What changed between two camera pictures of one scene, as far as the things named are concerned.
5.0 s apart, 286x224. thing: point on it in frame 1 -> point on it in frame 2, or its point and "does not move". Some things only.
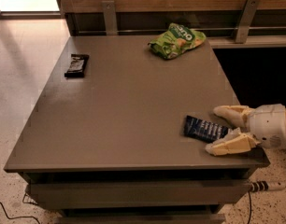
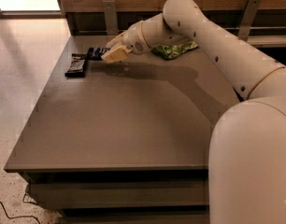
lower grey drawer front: (185, 219) does not move
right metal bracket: (250, 9) does not move
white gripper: (268, 125) -> (133, 38)
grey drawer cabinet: (106, 144) does not move
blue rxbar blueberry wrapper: (204, 130) -> (95, 53)
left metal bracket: (110, 19) does not move
